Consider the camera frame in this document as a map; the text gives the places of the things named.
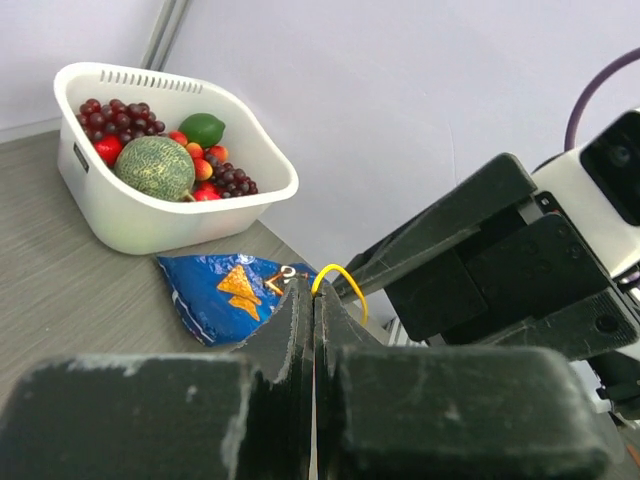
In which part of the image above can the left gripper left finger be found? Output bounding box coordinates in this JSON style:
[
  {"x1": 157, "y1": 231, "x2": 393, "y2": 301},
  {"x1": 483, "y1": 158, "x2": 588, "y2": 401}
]
[{"x1": 1, "y1": 280, "x2": 313, "y2": 479}]

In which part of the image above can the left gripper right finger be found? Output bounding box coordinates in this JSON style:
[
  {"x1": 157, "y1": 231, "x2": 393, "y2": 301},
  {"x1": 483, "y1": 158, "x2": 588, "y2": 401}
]
[{"x1": 314, "y1": 287, "x2": 611, "y2": 479}]

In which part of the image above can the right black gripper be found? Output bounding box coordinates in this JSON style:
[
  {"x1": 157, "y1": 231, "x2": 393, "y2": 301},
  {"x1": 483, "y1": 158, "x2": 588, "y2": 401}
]
[{"x1": 332, "y1": 153, "x2": 639, "y2": 359}]

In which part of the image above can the yellow cable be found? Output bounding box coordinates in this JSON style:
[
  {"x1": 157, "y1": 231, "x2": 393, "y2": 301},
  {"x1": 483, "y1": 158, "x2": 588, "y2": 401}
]
[{"x1": 310, "y1": 263, "x2": 370, "y2": 325}]

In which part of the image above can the blue chips bag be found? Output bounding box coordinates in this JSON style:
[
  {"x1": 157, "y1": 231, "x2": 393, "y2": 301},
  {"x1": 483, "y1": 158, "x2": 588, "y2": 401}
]
[{"x1": 156, "y1": 253, "x2": 317, "y2": 347}]

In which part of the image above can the white plastic basket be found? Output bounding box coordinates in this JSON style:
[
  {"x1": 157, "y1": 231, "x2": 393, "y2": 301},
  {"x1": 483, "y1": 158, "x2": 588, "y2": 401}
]
[{"x1": 53, "y1": 62, "x2": 299, "y2": 255}]

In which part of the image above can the dark purple grape bunch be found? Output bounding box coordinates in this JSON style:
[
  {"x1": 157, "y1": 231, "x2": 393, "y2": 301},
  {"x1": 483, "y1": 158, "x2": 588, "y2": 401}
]
[{"x1": 205, "y1": 153, "x2": 259, "y2": 198}]

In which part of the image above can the red yellow peach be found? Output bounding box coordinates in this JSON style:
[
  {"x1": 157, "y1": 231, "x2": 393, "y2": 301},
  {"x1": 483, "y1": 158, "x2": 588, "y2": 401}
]
[{"x1": 193, "y1": 157, "x2": 213, "y2": 182}]

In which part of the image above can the green melon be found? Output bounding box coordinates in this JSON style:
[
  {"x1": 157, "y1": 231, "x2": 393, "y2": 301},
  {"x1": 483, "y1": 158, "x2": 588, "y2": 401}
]
[{"x1": 114, "y1": 136, "x2": 195, "y2": 202}]

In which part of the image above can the green lime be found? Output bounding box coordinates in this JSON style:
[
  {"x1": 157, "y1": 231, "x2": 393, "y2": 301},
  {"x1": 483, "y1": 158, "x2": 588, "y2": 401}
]
[{"x1": 178, "y1": 113, "x2": 226, "y2": 148}]

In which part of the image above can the red strawberry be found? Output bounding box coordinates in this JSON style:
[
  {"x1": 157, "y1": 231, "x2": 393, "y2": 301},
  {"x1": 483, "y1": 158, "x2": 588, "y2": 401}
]
[{"x1": 93, "y1": 135, "x2": 123, "y2": 169}]

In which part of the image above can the dark red grape bunch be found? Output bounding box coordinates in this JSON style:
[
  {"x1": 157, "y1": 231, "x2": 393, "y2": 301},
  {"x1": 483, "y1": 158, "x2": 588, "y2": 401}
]
[{"x1": 76, "y1": 98, "x2": 166, "y2": 144}]

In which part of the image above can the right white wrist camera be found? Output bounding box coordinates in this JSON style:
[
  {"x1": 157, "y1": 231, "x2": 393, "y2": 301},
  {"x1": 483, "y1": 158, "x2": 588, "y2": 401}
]
[{"x1": 532, "y1": 109, "x2": 639, "y2": 279}]

